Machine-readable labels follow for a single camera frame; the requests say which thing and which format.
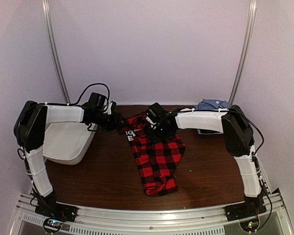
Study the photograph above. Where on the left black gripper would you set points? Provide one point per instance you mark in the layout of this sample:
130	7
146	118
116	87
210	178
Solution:
115	122

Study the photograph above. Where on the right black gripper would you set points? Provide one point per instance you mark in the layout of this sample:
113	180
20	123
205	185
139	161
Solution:
156	138

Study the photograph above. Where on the red black plaid shirt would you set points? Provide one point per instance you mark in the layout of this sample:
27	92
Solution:
156	162

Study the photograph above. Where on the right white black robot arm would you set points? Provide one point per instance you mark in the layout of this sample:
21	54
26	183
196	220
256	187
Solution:
238	135

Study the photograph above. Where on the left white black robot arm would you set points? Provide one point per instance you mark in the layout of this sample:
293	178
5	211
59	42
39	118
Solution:
29	131

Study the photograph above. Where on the blue checked folded shirt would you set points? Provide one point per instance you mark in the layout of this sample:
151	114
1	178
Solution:
212	104

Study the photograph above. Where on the white plastic bin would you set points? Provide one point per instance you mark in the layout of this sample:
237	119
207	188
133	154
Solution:
67	143

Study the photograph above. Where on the left circuit board with leds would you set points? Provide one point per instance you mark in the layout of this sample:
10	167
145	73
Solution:
52	225

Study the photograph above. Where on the circuit board with leds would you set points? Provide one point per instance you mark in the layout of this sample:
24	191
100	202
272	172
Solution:
52	225
249	226

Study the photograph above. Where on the right circuit board with leds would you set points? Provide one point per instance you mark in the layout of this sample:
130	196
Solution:
249	226

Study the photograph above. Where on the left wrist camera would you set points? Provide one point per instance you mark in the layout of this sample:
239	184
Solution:
110	108

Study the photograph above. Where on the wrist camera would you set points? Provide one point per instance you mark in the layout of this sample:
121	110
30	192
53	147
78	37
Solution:
110	108
151	118

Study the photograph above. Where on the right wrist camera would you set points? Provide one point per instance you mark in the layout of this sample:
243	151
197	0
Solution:
151	118

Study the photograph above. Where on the aluminium front frame rail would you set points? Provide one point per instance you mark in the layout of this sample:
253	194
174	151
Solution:
201	221

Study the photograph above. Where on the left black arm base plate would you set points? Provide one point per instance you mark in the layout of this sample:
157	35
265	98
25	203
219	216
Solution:
62	212

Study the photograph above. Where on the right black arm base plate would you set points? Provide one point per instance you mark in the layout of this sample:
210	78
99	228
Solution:
243	210

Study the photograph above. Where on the left aluminium corner post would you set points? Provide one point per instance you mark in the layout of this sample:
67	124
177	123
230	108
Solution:
53	49

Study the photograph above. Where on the aluminium corner post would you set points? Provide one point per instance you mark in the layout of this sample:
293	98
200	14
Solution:
53	49
251	18

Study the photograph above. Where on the right aluminium corner post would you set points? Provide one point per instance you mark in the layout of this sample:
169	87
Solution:
251	18

